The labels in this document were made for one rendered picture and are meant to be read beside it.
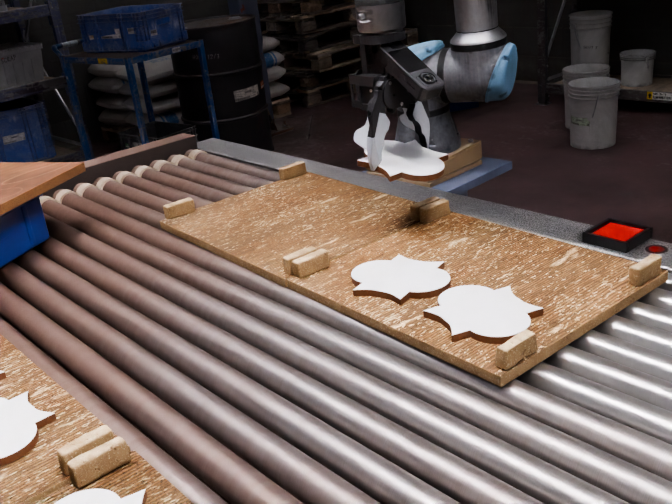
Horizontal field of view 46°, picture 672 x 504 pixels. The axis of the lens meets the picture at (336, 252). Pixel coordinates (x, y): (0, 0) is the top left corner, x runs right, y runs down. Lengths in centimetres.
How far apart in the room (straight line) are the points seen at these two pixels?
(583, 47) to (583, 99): 112
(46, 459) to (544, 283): 66
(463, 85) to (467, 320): 79
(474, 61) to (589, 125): 324
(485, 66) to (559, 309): 74
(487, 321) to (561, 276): 18
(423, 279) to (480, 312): 13
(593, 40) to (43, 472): 533
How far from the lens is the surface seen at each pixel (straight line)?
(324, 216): 142
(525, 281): 113
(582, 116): 488
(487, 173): 179
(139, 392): 101
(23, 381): 108
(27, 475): 90
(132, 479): 84
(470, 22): 168
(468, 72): 168
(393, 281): 112
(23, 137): 559
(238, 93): 515
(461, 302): 105
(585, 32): 588
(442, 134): 176
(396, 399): 91
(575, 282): 112
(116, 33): 466
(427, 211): 133
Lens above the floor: 143
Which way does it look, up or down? 23 degrees down
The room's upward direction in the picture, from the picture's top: 7 degrees counter-clockwise
